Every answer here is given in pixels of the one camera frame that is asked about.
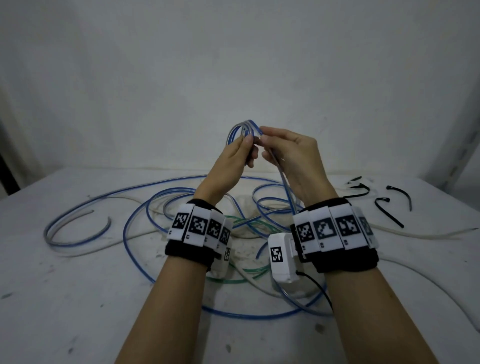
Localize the person's right hand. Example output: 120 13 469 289
258 125 341 209

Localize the person's left hand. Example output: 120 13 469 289
192 133 260 209

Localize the blue tube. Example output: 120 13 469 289
227 119 305 220

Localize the green tube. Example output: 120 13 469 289
204 215 280 284

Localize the white tube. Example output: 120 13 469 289
56 193 480 333

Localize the person's left forearm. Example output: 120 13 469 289
114 256 211 364

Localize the person's right forearm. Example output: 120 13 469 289
324 268 440 364

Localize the left black marker wristband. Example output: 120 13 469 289
164 198 234 273

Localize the black marker wristband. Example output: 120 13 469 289
164 198 234 273
290 197 380 274

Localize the right black marker wristband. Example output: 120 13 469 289
290 197 380 274

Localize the white perforated shelf upright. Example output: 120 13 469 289
436 123 480 192

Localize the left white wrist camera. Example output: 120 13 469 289
209 239 234 279

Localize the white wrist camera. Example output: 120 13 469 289
209 239 234 279
267 232 310 284

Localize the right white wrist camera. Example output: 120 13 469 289
267 232 310 284

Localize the right black camera cord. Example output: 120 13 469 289
295 269 335 311

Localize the black metal frame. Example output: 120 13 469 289
0 151 22 196

